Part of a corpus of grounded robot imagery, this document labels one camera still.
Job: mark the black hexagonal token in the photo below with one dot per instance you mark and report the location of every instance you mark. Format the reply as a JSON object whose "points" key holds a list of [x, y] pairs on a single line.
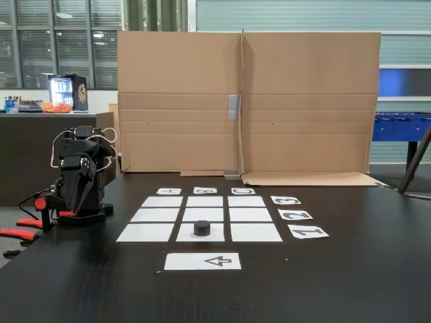
{"points": [[201, 228]]}

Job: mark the brown wooden easel leg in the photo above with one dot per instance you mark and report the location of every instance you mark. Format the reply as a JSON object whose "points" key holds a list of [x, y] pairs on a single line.
{"points": [[415, 161]]}

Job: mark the black mini fridge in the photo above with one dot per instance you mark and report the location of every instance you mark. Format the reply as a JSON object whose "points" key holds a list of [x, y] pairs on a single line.
{"points": [[79, 92]]}

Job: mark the white paper grid square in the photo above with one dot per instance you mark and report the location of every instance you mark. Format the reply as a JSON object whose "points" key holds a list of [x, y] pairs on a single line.
{"points": [[144, 233], [246, 201], [203, 214], [183, 235], [256, 232], [162, 201], [250, 214], [204, 201], [155, 215]]}

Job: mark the dark counter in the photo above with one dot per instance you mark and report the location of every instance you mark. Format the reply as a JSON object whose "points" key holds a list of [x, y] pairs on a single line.
{"points": [[27, 151]]}

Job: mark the white paper arrow sheet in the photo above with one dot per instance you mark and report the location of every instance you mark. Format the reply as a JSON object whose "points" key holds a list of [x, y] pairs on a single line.
{"points": [[202, 261]]}

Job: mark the paper sheet letter A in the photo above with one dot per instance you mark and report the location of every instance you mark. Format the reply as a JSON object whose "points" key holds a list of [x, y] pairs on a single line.
{"points": [[169, 191]]}

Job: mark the paper sheet number 1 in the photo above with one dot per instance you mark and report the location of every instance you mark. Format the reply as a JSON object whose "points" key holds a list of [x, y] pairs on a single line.
{"points": [[308, 232]]}

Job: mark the black and red clamp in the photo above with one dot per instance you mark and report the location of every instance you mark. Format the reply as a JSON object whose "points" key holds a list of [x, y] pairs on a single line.
{"points": [[41, 204]]}

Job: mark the small brown cardboard sheet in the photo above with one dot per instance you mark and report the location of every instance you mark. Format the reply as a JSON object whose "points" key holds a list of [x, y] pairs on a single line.
{"points": [[102, 121]]}

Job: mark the blue foosball table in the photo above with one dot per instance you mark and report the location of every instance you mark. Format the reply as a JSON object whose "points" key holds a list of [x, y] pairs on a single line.
{"points": [[400, 126]]}

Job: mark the grey tape strip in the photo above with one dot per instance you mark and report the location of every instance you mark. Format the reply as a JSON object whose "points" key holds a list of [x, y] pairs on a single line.
{"points": [[233, 107], [232, 175]]}

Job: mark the paper sheet letter C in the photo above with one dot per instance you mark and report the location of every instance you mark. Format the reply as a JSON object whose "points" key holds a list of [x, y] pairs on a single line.
{"points": [[243, 191]]}

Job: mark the bowl of orange snacks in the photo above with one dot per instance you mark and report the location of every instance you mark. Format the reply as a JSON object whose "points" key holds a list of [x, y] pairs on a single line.
{"points": [[55, 107]]}

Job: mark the paper sheet number 2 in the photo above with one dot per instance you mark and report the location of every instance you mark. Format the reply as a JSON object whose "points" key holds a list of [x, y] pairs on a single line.
{"points": [[295, 215]]}

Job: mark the paper sheet letter B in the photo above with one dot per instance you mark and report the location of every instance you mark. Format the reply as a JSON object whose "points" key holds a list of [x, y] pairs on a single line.
{"points": [[205, 190]]}

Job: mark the box of small bottles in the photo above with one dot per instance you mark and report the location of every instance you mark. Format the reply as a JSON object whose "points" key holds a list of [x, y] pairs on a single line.
{"points": [[11, 104]]}

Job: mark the large brown cardboard panel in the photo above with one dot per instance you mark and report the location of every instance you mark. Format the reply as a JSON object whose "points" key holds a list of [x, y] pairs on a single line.
{"points": [[309, 84], [178, 84]]}

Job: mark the red and black chair base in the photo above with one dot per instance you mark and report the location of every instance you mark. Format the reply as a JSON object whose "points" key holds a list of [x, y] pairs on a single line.
{"points": [[18, 233]]}

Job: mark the paper sheet number 3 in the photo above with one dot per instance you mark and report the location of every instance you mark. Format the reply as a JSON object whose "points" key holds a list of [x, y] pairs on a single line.
{"points": [[286, 200]]}

